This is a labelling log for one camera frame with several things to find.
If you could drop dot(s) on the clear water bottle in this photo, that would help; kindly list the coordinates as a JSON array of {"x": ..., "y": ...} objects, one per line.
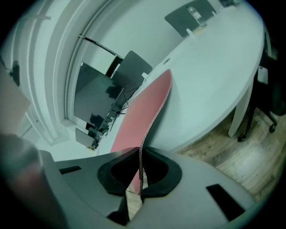
[{"x": 197, "y": 15}]

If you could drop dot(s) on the white desk leg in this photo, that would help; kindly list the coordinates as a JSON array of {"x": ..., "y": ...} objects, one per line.
[{"x": 240, "y": 116}]

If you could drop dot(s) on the round desk grommet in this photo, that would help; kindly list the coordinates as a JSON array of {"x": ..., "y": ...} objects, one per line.
[{"x": 166, "y": 60}]

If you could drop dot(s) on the black wall box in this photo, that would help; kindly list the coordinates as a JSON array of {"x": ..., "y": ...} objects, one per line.
[{"x": 15, "y": 72}]

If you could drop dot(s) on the dark grey monitor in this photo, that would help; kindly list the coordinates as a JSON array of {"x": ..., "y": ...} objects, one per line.
[{"x": 131, "y": 67}]

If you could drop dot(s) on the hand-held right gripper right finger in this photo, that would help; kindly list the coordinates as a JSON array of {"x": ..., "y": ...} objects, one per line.
[{"x": 192, "y": 201}]

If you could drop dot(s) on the small black monitor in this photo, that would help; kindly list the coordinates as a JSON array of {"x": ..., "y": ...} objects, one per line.
[{"x": 83, "y": 136}]

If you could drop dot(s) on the black office chair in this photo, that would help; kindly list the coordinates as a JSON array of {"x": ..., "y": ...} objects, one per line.
[{"x": 270, "y": 94}]

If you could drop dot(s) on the red mat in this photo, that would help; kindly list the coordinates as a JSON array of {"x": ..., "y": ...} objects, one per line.
[{"x": 143, "y": 107}]

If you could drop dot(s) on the black desk divider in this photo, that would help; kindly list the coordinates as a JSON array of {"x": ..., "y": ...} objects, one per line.
[{"x": 190, "y": 19}]

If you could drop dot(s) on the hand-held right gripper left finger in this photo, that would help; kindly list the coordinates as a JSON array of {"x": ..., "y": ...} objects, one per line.
[{"x": 85, "y": 179}]

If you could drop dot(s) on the large black monitor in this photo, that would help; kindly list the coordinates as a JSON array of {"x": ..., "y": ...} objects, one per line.
[{"x": 96, "y": 94}]

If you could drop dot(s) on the yellow strip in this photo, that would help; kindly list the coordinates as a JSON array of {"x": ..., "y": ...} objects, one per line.
[{"x": 198, "y": 31}]

